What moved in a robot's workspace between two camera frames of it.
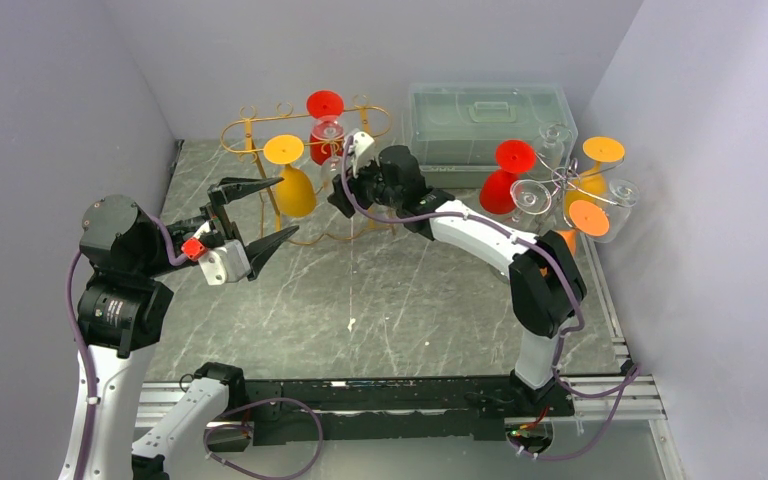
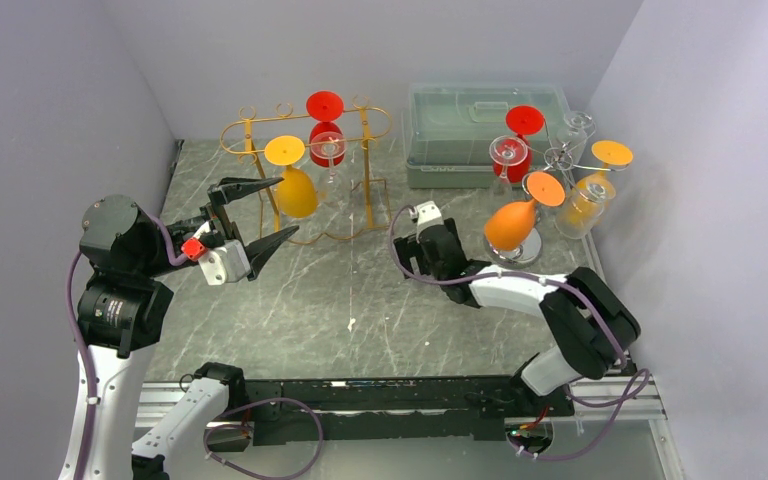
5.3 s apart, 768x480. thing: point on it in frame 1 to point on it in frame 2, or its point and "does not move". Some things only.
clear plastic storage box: x=458 y=127 does not move
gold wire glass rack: x=318 y=166 does not move
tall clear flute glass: x=529 y=196 to x=506 y=151
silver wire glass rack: x=565 y=175 to x=558 y=158
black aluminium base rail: x=391 y=409 does not move
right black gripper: x=340 y=198 to x=409 y=247
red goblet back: x=327 y=134 does not move
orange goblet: x=587 y=218 to x=510 y=225
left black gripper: x=231 y=187 does not move
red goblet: x=513 y=157 to x=514 y=157
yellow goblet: x=295 y=194 does not move
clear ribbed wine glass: x=623 y=196 to x=578 y=216
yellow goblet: x=591 y=186 does not move
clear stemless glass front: x=551 y=141 to x=572 y=138
